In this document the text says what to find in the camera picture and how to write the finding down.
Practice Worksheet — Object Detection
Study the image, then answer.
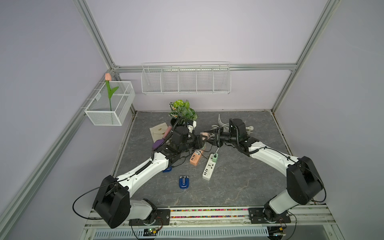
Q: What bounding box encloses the blue electric shaver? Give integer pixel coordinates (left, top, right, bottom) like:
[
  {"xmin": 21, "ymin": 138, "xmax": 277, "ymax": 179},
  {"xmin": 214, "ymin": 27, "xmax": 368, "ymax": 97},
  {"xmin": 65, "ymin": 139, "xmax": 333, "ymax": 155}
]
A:
[
  {"xmin": 179, "ymin": 176, "xmax": 190, "ymax": 190},
  {"xmin": 163, "ymin": 167, "xmax": 172, "ymax": 173}
]

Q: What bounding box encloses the potted green plant black vase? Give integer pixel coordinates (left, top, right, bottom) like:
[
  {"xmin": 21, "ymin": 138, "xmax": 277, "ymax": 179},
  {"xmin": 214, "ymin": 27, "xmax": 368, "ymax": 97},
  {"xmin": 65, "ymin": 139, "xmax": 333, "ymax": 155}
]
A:
[{"xmin": 168, "ymin": 100, "xmax": 198, "ymax": 128}]

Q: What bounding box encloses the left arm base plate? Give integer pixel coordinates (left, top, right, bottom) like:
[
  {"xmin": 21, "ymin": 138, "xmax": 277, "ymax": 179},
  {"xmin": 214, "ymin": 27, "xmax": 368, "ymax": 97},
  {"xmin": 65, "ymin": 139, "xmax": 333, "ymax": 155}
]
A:
[{"xmin": 129, "ymin": 209, "xmax": 171, "ymax": 226}]

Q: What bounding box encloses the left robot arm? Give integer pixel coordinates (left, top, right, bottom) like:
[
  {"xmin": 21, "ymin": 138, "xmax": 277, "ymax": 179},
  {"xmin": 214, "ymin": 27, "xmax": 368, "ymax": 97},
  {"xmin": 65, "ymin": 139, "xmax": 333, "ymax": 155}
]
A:
[{"xmin": 92, "ymin": 118, "xmax": 204, "ymax": 229}]

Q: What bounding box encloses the coiled white power cord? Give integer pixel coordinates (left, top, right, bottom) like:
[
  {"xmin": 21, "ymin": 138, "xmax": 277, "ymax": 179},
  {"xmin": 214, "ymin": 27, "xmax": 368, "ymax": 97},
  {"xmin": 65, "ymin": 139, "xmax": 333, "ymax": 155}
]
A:
[{"xmin": 211, "ymin": 113, "xmax": 255, "ymax": 133}]

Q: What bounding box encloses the pink charger adapter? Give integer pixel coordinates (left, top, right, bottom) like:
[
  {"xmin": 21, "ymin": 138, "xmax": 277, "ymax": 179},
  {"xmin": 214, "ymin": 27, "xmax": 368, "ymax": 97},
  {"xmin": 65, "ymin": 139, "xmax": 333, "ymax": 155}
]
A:
[{"xmin": 200, "ymin": 132, "xmax": 210, "ymax": 142}]

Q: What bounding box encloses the white power strip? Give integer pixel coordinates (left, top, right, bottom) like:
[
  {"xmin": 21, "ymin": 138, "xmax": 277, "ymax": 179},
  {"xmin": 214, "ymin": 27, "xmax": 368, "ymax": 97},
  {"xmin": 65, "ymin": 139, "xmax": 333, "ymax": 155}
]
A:
[{"xmin": 202, "ymin": 153, "xmax": 217, "ymax": 181}]

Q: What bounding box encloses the green charger adapter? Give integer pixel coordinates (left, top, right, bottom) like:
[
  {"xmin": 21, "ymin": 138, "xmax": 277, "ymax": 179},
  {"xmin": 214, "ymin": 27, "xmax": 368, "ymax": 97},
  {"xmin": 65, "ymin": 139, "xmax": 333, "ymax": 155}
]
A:
[{"xmin": 212, "ymin": 154, "xmax": 218, "ymax": 163}]

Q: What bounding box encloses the white mesh wall basket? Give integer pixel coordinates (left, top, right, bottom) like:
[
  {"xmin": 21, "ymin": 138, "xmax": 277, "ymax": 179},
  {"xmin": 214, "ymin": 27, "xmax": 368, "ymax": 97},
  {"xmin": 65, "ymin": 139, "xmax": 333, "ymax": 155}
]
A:
[{"xmin": 85, "ymin": 81, "xmax": 135, "ymax": 126}]

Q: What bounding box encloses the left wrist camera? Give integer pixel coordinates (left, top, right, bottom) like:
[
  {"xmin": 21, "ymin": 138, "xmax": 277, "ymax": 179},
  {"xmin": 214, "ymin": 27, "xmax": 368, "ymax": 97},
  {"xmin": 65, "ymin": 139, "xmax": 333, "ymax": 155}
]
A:
[{"xmin": 187, "ymin": 120, "xmax": 197, "ymax": 133}]

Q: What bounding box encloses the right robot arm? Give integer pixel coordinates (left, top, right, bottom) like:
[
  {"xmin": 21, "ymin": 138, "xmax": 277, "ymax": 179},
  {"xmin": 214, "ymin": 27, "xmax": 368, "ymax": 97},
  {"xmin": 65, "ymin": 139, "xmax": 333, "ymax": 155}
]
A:
[{"xmin": 208, "ymin": 119, "xmax": 325, "ymax": 223}]

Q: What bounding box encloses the artificial pink tulip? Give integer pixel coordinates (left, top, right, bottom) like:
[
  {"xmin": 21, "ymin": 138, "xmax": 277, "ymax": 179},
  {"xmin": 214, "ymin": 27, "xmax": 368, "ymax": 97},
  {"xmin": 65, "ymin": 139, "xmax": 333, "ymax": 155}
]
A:
[{"xmin": 105, "ymin": 73, "xmax": 119, "ymax": 111}]

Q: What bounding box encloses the orange power strip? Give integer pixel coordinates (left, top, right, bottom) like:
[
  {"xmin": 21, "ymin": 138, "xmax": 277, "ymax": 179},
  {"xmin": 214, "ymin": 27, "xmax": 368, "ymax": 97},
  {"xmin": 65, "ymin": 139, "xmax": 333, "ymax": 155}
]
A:
[{"xmin": 190, "ymin": 150, "xmax": 203, "ymax": 166}]

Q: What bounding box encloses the white vented cable duct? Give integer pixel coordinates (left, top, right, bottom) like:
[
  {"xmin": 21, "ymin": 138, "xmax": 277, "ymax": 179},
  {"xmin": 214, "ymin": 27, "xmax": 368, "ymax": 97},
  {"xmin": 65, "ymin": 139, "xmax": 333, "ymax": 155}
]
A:
[{"xmin": 91, "ymin": 226, "xmax": 270, "ymax": 240}]

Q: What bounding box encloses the white wire wall shelf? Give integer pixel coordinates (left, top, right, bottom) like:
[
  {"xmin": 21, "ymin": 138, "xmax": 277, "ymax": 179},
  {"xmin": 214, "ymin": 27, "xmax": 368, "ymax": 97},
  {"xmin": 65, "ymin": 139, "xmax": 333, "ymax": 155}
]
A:
[{"xmin": 141, "ymin": 62, "xmax": 232, "ymax": 95}]

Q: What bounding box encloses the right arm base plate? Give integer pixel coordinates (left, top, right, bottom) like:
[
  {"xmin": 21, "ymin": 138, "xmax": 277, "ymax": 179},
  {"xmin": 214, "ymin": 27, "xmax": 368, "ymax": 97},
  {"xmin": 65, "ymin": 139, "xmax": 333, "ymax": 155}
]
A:
[{"xmin": 248, "ymin": 208, "xmax": 291, "ymax": 224}]

